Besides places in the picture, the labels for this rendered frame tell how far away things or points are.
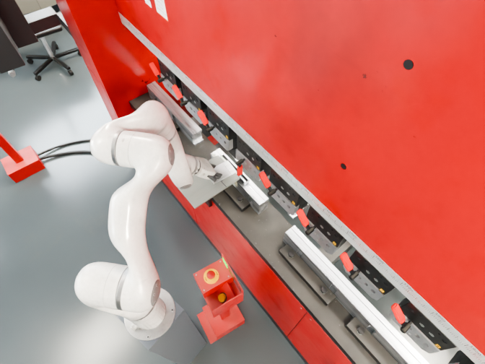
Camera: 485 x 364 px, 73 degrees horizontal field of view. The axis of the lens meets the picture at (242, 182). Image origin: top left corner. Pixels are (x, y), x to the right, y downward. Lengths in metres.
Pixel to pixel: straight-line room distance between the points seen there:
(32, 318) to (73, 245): 0.53
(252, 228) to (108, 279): 0.79
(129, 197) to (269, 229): 0.84
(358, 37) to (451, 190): 0.34
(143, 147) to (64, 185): 2.24
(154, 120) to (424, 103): 0.69
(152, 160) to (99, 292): 0.38
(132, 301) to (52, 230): 2.01
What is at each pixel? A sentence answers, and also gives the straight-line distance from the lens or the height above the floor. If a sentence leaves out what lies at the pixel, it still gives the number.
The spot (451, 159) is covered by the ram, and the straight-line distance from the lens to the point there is 0.70.
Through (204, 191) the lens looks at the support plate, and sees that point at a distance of 1.54.
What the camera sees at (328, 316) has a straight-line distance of 1.50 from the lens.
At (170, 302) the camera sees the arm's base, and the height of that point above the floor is 1.01.
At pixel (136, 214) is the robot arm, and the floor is 1.52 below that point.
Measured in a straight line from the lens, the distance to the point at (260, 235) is 1.56.
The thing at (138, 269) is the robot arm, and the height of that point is 1.45.
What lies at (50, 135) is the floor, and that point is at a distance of 3.52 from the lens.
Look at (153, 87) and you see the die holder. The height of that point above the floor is 0.97.
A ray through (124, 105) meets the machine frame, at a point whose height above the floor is 0.86.
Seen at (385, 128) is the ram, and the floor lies 1.81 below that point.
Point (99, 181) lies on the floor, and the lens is 2.99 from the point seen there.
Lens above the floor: 2.31
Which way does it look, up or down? 57 degrees down
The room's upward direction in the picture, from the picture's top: 1 degrees clockwise
